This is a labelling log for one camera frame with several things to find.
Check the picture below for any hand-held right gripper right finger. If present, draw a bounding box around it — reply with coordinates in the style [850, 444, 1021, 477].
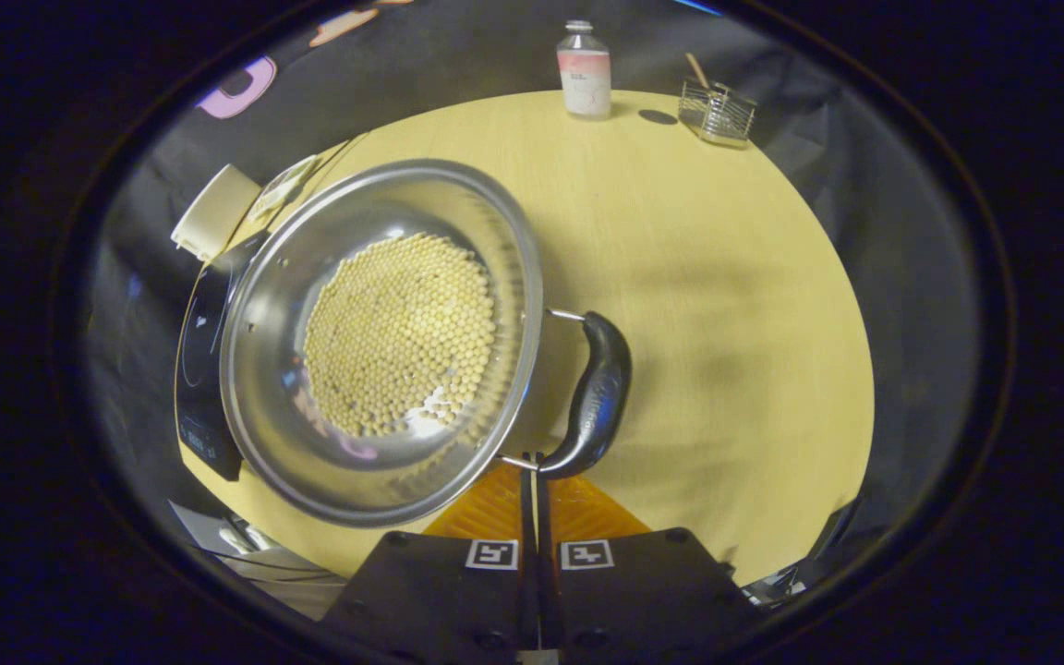
[538, 453, 764, 665]

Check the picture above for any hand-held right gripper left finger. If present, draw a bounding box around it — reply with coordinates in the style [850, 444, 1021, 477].
[318, 453, 538, 665]

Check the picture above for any pile of yellow soybeans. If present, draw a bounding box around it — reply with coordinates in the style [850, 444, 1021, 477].
[303, 233, 498, 439]

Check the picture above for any stainless steel pot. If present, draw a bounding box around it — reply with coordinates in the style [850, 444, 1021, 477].
[218, 159, 635, 529]

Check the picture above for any black induction cooktop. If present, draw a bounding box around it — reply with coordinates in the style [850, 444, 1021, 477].
[175, 231, 270, 483]

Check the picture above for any small clear bottle pink label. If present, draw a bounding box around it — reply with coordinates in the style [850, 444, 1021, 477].
[557, 20, 613, 121]

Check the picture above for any small wire basket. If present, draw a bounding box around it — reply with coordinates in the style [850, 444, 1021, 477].
[678, 79, 758, 149]

